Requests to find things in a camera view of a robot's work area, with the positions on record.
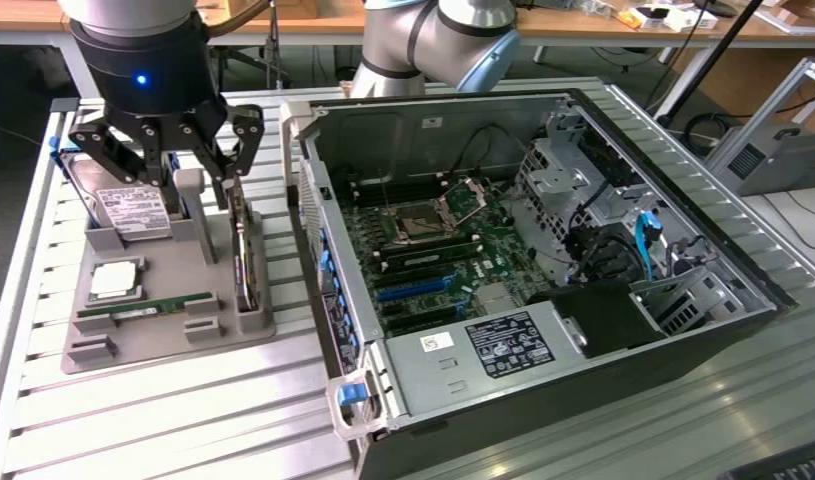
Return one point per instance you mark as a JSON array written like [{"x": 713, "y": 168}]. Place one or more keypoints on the grey computer tower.
[{"x": 780, "y": 165}]

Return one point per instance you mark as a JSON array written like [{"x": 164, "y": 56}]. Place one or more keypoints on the black open PC case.
[{"x": 367, "y": 135}]

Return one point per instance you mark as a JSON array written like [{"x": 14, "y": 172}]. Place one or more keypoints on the blue case latch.
[{"x": 351, "y": 394}]

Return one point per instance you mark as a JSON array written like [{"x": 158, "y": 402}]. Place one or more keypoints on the grey parts rack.
[{"x": 173, "y": 280}]

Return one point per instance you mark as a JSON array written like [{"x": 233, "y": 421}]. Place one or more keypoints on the hard disk blue caddy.
[{"x": 126, "y": 200}]

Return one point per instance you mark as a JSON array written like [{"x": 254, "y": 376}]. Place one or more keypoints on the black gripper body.
[{"x": 153, "y": 90}]

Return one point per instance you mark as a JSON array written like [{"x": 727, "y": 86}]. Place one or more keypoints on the CPU socket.
[{"x": 416, "y": 225}]

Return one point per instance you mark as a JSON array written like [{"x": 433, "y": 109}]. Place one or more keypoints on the blue expansion slot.
[{"x": 413, "y": 290}]

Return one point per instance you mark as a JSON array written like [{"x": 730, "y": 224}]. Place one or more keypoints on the black expansion slot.
[{"x": 407, "y": 278}]

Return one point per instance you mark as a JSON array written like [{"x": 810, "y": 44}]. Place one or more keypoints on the wooden desk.
[{"x": 20, "y": 22}]

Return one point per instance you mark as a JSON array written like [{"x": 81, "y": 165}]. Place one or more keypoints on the black RAM stick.
[{"x": 433, "y": 255}]

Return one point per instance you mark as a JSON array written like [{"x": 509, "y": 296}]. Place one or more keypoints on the metal socket cover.
[{"x": 463, "y": 197}]

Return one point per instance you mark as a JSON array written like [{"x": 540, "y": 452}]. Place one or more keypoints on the black office chair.
[{"x": 246, "y": 62}]

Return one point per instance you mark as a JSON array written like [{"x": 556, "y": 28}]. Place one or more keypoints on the silver power supply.
[{"x": 433, "y": 375}]

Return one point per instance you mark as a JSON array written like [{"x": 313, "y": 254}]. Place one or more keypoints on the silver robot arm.
[{"x": 407, "y": 40}]

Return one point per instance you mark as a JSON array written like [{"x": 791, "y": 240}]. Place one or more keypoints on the black stand pole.
[{"x": 713, "y": 55}]

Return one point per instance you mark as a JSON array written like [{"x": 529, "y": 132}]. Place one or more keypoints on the green motherboard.
[{"x": 500, "y": 250}]

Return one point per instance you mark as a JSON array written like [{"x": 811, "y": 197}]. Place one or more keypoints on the aluminium profile frame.
[{"x": 780, "y": 95}]

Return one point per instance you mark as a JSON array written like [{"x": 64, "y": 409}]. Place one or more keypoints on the black plastic shroud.
[{"x": 600, "y": 320}]

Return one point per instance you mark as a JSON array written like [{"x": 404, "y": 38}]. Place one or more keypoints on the green RAM stick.
[{"x": 153, "y": 305}]

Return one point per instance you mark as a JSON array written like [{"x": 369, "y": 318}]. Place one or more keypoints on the silver chipset heatsink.
[{"x": 495, "y": 296}]

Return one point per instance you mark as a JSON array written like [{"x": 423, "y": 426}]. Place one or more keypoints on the silver disk bay cage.
[{"x": 607, "y": 210}]

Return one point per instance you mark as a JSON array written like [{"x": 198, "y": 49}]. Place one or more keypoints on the black graphics card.
[{"x": 245, "y": 260}]

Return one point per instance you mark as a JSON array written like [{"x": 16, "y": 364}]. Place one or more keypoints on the thin locking lever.
[{"x": 384, "y": 200}]

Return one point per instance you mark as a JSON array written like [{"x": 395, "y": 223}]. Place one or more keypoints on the white small box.
[{"x": 687, "y": 20}]

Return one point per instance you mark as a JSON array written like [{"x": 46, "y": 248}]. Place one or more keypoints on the silver CPU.
[{"x": 113, "y": 280}]

